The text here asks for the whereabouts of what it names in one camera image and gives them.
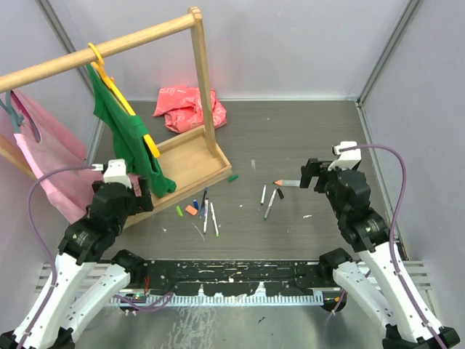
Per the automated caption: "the short white pen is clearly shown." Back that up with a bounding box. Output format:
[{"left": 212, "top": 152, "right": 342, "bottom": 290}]
[{"left": 260, "top": 184, "right": 267, "bottom": 206}]

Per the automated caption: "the white cable duct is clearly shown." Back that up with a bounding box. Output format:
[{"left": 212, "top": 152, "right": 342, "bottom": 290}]
[{"left": 50, "top": 290, "right": 324, "bottom": 308}]

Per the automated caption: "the pink shirt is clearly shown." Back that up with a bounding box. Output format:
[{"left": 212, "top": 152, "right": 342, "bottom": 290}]
[{"left": 9, "top": 89, "right": 142, "bottom": 223}]

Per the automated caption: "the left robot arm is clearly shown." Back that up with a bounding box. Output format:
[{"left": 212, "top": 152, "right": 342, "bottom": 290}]
[{"left": 1, "top": 177, "right": 153, "bottom": 348}]

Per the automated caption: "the green tank top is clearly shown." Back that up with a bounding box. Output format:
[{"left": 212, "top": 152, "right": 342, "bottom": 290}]
[{"left": 86, "top": 64, "right": 177, "bottom": 198}]

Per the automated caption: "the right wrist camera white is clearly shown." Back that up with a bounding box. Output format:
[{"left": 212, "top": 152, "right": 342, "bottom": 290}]
[{"left": 328, "top": 141, "right": 361, "bottom": 171}]

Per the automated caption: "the long white green pen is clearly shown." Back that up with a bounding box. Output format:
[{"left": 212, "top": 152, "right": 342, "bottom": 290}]
[{"left": 263, "top": 188, "right": 277, "bottom": 221}]

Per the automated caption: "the white pen black tip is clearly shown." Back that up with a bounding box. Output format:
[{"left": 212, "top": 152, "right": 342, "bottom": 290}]
[{"left": 203, "top": 198, "right": 209, "bottom": 235}]

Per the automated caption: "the grey pencil orange tip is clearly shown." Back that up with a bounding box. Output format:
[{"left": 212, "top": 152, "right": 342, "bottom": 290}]
[{"left": 274, "top": 180, "right": 300, "bottom": 187}]

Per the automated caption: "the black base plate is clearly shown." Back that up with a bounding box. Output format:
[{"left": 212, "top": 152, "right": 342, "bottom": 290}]
[{"left": 110, "top": 257, "right": 338, "bottom": 297}]

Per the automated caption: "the yellow plastic hanger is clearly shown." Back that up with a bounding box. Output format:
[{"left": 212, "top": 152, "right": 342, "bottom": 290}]
[{"left": 88, "top": 43, "right": 160, "bottom": 158}]

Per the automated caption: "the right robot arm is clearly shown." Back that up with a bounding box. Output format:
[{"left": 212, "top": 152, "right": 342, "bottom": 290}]
[{"left": 300, "top": 159, "right": 460, "bottom": 348}]

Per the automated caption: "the white pen green tip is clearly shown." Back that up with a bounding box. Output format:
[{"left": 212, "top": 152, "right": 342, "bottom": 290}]
[{"left": 210, "top": 202, "right": 219, "bottom": 237}]

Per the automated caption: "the red patterned cloth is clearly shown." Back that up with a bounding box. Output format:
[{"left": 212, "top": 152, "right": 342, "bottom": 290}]
[{"left": 153, "top": 86, "right": 204, "bottom": 134}]

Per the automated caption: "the grey blue hanger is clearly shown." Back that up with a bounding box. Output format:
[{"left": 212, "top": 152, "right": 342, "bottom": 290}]
[{"left": 1, "top": 90, "right": 41, "bottom": 143}]

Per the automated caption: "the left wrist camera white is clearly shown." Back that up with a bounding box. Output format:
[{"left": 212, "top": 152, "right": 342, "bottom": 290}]
[{"left": 92, "top": 159, "right": 132, "bottom": 188}]

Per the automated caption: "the orange eraser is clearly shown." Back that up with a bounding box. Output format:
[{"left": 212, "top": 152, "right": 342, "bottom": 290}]
[{"left": 185, "top": 205, "right": 198, "bottom": 216}]

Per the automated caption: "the wooden clothes rack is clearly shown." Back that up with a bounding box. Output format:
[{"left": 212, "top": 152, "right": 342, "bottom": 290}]
[{"left": 0, "top": 6, "right": 233, "bottom": 233}]

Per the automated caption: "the blue pen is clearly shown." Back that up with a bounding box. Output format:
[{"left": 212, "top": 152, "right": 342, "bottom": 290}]
[{"left": 199, "top": 187, "right": 208, "bottom": 218}]

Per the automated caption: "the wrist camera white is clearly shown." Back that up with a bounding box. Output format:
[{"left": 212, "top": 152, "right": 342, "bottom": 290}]
[
  {"left": 328, "top": 141, "right": 361, "bottom": 171},
  {"left": 92, "top": 159, "right": 132, "bottom": 188}
]

